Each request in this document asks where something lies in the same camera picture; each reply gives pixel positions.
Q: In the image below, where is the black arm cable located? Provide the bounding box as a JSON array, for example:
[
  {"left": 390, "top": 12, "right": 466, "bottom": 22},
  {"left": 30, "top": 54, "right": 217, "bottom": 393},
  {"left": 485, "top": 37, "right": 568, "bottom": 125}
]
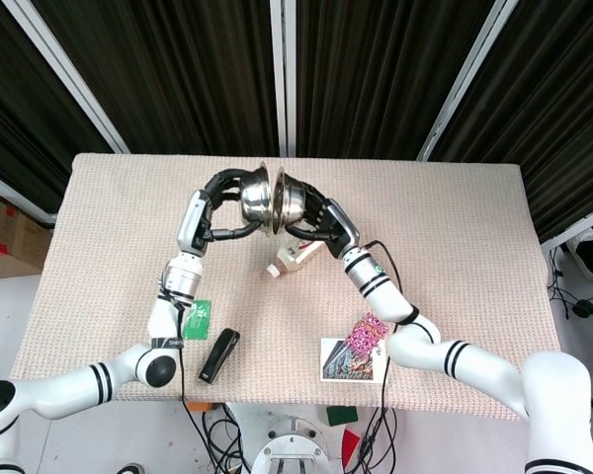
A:
[
  {"left": 157, "top": 276, "right": 213, "bottom": 474},
  {"left": 357, "top": 239, "right": 421, "bottom": 474}
]

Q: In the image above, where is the steel bowl with white base sticker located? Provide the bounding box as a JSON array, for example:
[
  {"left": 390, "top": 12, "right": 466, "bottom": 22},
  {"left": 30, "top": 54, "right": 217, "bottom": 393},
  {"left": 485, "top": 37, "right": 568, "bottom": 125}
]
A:
[{"left": 237, "top": 160, "right": 271, "bottom": 240}]

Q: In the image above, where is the picture card with white border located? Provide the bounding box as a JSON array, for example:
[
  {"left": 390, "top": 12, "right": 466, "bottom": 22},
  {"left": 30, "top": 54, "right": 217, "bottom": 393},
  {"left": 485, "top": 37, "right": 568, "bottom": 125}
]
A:
[{"left": 319, "top": 337, "right": 389, "bottom": 384}]

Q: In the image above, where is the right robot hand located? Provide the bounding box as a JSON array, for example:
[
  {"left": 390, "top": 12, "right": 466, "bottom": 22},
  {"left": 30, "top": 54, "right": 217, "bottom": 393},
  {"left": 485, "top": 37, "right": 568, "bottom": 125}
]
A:
[{"left": 285, "top": 181, "right": 362, "bottom": 259}]

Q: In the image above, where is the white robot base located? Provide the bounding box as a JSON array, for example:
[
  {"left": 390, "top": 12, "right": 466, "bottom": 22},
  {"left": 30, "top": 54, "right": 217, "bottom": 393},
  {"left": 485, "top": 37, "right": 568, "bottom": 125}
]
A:
[{"left": 249, "top": 413, "right": 337, "bottom": 474}]

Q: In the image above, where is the green snack packet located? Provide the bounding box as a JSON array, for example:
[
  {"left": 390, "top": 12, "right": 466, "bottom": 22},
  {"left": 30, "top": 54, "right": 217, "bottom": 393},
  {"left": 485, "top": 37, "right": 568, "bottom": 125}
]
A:
[{"left": 182, "top": 298, "right": 213, "bottom": 342}]

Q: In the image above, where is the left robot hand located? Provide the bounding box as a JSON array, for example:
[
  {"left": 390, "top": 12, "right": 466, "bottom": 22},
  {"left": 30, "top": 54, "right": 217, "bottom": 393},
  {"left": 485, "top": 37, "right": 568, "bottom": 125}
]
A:
[{"left": 175, "top": 167, "right": 261, "bottom": 258}]

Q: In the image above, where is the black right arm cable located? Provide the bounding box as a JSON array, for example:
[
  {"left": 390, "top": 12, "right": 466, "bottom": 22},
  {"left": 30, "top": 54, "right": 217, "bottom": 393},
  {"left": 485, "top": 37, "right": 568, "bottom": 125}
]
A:
[{"left": 357, "top": 239, "right": 421, "bottom": 474}]

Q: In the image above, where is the beige woven tablecloth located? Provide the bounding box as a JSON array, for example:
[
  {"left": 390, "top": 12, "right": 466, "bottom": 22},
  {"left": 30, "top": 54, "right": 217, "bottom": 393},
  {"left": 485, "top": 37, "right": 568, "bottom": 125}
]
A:
[{"left": 8, "top": 151, "right": 567, "bottom": 422}]

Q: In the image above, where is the plain steel bowl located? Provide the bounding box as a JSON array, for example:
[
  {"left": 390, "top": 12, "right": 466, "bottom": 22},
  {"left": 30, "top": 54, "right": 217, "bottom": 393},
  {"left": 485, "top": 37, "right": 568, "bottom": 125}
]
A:
[{"left": 271, "top": 166, "right": 308, "bottom": 235}]

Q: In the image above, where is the beige milk tea bottle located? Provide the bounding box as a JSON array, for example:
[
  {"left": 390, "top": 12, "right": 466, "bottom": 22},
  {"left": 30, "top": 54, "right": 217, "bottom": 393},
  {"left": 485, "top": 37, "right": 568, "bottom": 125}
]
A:
[{"left": 266, "top": 234, "right": 325, "bottom": 279}]

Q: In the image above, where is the pink patterned wrapper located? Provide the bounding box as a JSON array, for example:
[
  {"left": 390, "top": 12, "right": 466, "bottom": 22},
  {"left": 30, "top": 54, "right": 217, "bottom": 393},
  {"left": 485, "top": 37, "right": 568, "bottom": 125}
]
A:
[{"left": 345, "top": 310, "right": 390, "bottom": 357}]

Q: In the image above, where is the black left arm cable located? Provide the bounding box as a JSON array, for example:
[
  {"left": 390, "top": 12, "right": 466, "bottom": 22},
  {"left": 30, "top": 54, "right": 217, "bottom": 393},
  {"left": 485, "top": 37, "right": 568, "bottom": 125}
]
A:
[{"left": 157, "top": 276, "right": 213, "bottom": 474}]

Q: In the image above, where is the red triangular piece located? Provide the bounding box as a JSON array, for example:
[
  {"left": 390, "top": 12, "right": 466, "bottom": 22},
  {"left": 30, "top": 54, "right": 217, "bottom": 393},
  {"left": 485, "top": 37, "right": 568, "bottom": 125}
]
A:
[{"left": 341, "top": 428, "right": 362, "bottom": 462}]

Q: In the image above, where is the green block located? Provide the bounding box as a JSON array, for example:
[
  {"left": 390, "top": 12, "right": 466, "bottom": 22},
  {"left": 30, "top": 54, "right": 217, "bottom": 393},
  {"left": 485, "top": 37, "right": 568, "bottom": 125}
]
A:
[{"left": 325, "top": 406, "right": 360, "bottom": 427}]

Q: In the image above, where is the black stapler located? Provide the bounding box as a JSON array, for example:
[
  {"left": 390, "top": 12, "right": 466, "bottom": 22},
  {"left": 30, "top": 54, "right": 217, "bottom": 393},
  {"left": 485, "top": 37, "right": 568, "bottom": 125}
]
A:
[{"left": 198, "top": 328, "right": 241, "bottom": 384}]

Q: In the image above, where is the cardboard box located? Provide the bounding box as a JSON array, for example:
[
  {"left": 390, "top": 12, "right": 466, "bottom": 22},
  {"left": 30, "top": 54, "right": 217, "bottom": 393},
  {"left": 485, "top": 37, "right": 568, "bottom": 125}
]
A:
[{"left": 0, "top": 183, "right": 53, "bottom": 280}]

